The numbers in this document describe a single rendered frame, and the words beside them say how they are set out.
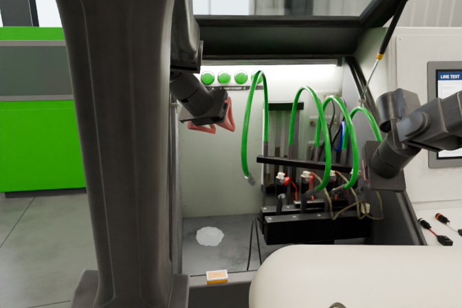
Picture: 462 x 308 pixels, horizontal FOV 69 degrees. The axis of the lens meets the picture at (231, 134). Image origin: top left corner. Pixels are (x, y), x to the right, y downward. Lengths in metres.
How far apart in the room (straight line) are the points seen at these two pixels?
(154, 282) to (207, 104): 0.44
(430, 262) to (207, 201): 1.17
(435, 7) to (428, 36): 5.46
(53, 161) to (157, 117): 3.53
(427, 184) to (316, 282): 1.08
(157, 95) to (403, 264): 0.17
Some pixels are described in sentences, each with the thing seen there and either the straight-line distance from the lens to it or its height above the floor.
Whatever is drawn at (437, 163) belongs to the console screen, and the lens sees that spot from 1.28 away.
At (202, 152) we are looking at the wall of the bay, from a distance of 1.28.
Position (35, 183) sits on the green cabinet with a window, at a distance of 3.85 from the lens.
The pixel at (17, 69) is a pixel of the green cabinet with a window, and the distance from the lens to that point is 3.60.
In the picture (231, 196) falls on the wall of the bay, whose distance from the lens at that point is 1.36.
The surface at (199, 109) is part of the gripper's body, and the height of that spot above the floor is 1.38.
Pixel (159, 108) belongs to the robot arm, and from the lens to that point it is 0.19.
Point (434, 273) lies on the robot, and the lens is 0.23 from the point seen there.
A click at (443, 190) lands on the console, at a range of 1.31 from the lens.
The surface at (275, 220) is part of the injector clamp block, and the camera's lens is 1.07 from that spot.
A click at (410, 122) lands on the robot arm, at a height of 1.39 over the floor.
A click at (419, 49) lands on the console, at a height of 1.48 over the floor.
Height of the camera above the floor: 1.51
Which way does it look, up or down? 16 degrees down
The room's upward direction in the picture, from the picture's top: straight up
